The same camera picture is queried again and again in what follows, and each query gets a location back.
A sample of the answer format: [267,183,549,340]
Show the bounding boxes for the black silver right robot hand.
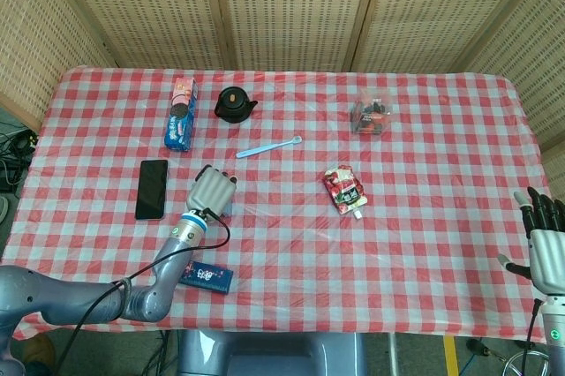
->
[497,185,565,296]

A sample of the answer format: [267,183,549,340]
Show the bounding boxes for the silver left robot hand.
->
[185,163,240,220]

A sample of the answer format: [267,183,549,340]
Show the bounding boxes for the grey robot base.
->
[176,330,367,376]

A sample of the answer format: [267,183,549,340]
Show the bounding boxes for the blue cookie package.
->
[163,77,199,153]

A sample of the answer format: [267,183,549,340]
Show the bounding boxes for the dark blue long box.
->
[178,260,235,295]

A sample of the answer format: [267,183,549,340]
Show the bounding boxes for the black smartphone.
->
[134,159,170,222]

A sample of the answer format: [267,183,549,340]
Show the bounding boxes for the light blue toothbrush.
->
[235,135,304,160]

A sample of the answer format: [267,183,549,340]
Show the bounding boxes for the black teapot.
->
[214,86,260,125]

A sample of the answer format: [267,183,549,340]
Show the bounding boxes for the red white checked tablecloth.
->
[0,65,553,344]

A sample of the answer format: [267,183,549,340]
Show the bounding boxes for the red drink pouch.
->
[321,163,368,221]

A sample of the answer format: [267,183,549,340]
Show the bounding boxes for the clear plastic snack bag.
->
[350,87,394,135]

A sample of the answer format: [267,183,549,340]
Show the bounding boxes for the metal table leg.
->
[387,334,401,376]

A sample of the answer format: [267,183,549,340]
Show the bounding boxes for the bamboo folding screen panel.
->
[210,0,384,72]
[0,0,116,130]
[43,0,229,71]
[463,0,565,187]
[343,0,538,75]

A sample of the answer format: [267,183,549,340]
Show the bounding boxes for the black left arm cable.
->
[55,207,231,376]

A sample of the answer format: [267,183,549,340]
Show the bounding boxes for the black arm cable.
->
[523,298,543,376]
[55,207,231,376]

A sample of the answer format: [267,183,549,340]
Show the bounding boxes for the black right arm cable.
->
[523,298,543,376]

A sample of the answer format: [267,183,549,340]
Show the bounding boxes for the black floor cables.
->
[0,124,39,194]

